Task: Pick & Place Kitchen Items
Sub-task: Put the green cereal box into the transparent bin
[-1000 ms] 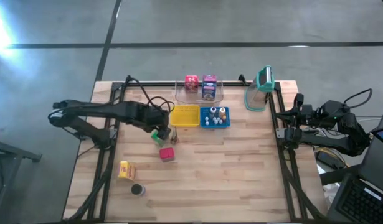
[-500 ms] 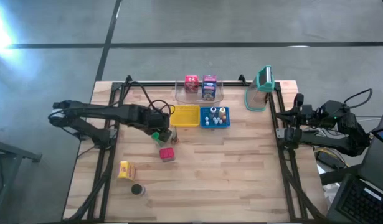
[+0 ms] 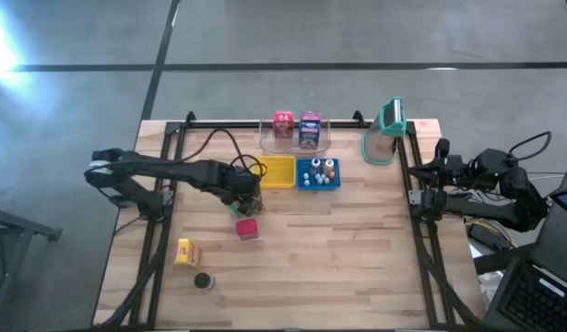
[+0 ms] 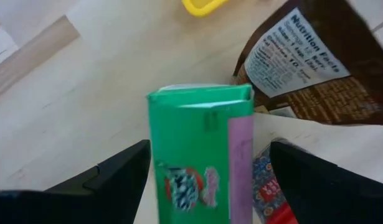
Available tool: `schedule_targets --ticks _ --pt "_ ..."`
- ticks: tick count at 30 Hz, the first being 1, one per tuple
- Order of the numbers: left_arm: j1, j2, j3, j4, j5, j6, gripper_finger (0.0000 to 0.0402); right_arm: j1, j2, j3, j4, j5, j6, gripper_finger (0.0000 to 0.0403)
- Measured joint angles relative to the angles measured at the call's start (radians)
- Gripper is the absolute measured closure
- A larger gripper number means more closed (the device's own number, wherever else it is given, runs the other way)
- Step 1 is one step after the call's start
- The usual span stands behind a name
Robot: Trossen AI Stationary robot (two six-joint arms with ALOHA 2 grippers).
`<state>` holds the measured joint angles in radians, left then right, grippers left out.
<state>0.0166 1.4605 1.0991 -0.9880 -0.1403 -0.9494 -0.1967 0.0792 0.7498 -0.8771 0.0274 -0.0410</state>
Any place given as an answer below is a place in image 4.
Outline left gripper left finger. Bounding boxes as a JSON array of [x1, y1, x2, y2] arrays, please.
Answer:
[[0, 139, 152, 224]]

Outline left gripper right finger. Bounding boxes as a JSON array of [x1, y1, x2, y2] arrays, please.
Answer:
[[269, 141, 383, 224]]

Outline red-lidded smoked paprika tin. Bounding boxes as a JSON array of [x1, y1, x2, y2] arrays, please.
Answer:
[[252, 138, 300, 224]]

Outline small green cereal box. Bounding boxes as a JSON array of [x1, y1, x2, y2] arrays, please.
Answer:
[[146, 83, 255, 224]]

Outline brown triangular snack packet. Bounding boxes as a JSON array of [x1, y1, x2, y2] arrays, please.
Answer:
[[231, 0, 383, 126]]

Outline yellow plastic basket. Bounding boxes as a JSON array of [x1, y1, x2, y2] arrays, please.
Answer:
[[181, 0, 231, 18]]

